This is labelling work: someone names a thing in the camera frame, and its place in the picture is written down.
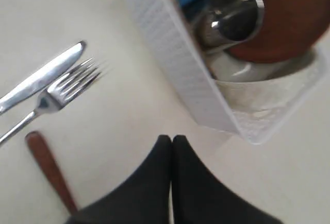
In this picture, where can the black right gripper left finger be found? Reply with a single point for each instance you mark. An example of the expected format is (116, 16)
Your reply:
(141, 198)

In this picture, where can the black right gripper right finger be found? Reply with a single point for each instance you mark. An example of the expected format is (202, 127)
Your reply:
(199, 197)

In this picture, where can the reddish brown wooden spoon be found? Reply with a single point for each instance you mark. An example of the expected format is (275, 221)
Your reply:
(46, 161)

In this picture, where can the silver fork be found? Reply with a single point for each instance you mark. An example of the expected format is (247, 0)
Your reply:
(59, 94)

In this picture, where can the silver table knife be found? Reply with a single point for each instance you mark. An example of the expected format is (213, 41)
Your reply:
(42, 77)

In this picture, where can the white perforated plastic basket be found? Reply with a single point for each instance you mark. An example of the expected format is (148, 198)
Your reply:
(268, 106)

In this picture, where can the stainless steel cup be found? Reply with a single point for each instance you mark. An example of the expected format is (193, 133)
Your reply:
(225, 23)

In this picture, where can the brown round wooden plate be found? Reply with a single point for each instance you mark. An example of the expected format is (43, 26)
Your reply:
(290, 28)

